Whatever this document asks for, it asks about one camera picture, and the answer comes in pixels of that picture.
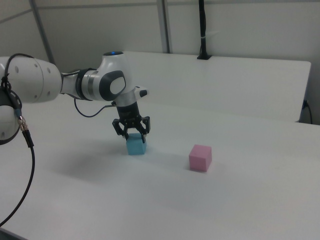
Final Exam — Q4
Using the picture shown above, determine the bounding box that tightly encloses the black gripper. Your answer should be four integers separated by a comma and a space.
111, 100, 152, 144

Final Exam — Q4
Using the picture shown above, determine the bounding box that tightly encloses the blue cube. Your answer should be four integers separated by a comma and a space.
125, 132, 148, 156

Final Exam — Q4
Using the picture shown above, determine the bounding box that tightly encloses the pink cube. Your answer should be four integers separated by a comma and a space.
188, 143, 213, 173

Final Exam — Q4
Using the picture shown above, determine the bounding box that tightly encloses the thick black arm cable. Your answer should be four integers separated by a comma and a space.
0, 53, 36, 226

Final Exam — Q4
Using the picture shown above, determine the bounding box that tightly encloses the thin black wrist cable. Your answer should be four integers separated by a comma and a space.
73, 98, 119, 118

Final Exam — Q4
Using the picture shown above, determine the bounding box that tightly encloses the black camera pole with base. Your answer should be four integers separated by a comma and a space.
196, 0, 213, 61

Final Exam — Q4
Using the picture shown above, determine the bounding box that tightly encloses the grey partition post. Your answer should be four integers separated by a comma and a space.
30, 0, 56, 65
156, 0, 174, 54

